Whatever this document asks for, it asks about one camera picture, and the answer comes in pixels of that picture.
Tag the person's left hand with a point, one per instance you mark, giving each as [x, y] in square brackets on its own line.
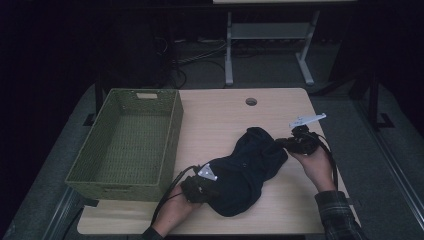
[175, 211]

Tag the person's right hand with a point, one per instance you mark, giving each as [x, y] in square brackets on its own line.
[318, 170]

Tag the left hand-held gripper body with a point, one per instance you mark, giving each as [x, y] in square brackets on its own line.
[200, 190]

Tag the black metal stand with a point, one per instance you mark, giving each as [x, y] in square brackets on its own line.
[374, 100]
[98, 96]

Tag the white metal stand frame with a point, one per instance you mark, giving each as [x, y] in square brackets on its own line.
[266, 30]

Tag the metal floor rail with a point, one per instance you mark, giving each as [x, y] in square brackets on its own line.
[393, 160]
[61, 213]

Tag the dark navy cloth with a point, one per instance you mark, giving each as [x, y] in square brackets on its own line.
[243, 173]

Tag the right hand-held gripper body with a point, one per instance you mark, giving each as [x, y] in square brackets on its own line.
[305, 141]

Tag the green woven basket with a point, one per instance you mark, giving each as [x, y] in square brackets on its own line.
[100, 133]

